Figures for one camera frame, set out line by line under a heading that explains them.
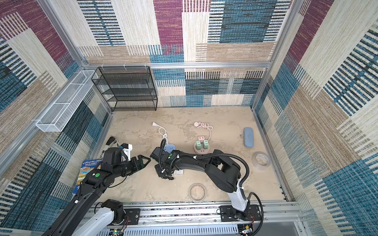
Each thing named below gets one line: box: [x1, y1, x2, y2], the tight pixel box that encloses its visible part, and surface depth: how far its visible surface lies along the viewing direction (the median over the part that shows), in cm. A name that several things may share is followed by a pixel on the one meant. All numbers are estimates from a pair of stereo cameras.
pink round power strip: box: [193, 142, 210, 155], surface depth 96 cm
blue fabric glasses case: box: [243, 127, 254, 148], surface depth 103 cm
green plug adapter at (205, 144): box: [203, 139, 209, 149], surface depth 94 cm
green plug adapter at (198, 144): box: [195, 140, 202, 150], surface depth 94 cm
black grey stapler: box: [99, 136, 118, 158], surface depth 98 cm
